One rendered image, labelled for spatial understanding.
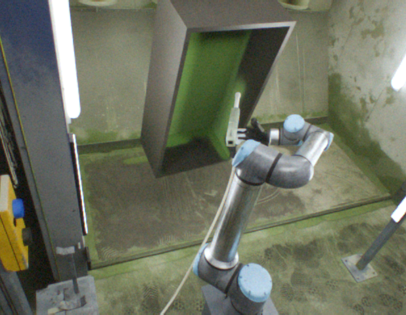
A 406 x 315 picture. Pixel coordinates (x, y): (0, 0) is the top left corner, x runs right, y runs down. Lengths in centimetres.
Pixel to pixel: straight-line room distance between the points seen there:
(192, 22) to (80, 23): 170
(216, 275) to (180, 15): 114
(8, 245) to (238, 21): 130
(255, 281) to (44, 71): 113
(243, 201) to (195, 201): 163
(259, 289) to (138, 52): 231
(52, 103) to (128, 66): 190
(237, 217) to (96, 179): 188
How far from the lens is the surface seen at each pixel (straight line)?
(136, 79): 322
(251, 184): 125
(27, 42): 126
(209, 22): 168
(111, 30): 323
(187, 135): 275
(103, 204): 287
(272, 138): 185
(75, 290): 161
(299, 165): 123
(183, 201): 289
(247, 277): 157
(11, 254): 107
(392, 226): 265
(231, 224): 139
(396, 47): 355
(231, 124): 187
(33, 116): 140
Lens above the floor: 224
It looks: 41 degrees down
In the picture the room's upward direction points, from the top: 11 degrees clockwise
